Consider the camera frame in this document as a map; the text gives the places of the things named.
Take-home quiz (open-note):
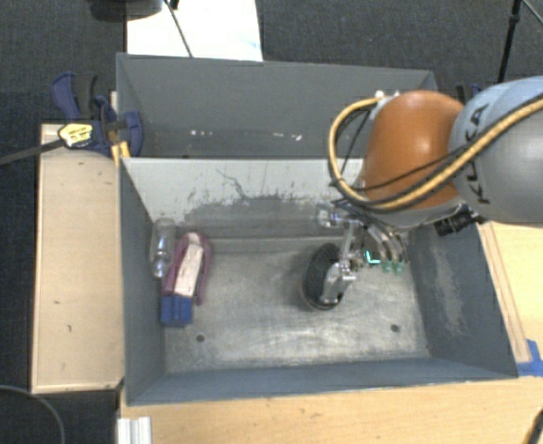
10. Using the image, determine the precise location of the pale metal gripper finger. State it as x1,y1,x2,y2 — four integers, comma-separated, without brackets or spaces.
331,261,358,306
319,267,343,304

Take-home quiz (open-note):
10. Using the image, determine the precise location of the grey metal bin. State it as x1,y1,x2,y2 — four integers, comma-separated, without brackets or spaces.
115,52,520,407

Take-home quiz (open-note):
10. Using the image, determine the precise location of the black round disc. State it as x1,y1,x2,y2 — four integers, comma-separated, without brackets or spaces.
299,242,347,313

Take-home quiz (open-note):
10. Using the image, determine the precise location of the pale wood board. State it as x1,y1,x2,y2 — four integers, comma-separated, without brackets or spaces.
30,122,127,395

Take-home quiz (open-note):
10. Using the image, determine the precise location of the blue sponge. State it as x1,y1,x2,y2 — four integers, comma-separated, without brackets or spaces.
159,295,194,328

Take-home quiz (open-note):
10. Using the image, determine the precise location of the black cylinder on white bracket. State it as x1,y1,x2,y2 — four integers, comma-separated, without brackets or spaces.
433,203,481,239

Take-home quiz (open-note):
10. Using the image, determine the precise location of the clear glass bottle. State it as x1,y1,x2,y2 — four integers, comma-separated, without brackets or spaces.
149,217,179,280

